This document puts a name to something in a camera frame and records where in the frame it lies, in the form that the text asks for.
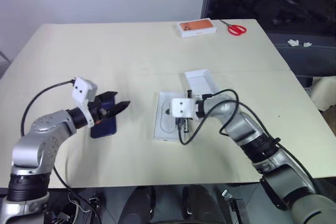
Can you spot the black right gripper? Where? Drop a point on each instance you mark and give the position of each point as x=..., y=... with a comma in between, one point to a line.
x=181, y=122

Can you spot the white phone box base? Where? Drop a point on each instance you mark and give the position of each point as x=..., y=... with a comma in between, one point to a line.
x=162, y=119

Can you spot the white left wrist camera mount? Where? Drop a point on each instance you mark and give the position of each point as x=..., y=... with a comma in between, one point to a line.
x=82, y=87

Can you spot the cream cushion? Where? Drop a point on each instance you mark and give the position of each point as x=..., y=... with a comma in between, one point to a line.
x=325, y=93

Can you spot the white phone box lid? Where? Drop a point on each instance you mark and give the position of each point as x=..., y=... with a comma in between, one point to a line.
x=202, y=82

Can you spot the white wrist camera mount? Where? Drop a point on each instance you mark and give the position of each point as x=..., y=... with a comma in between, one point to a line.
x=183, y=112
x=82, y=87

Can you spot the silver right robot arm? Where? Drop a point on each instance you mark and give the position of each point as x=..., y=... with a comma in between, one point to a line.
x=236, y=121

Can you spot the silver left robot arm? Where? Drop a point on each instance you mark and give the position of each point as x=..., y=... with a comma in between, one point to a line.
x=39, y=129

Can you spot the dark blue smartphone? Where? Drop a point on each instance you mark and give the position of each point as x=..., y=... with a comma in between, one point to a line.
x=103, y=129

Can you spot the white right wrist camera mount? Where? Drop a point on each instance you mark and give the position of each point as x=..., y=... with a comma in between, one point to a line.
x=183, y=112

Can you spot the dark grey sofa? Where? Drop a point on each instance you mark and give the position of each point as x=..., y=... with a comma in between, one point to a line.
x=315, y=58

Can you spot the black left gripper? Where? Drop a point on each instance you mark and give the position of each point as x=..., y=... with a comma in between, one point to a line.
x=97, y=110

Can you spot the black metal clamp bracket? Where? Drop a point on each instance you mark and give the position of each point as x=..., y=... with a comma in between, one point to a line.
x=239, y=208

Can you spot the crumpled white paper scrap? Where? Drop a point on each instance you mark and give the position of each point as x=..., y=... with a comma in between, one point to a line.
x=307, y=44
x=293, y=42

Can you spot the white box with orange print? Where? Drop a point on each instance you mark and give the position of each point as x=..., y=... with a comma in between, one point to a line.
x=197, y=26

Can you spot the black rounded shape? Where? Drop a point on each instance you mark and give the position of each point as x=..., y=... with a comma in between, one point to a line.
x=139, y=205
x=202, y=205

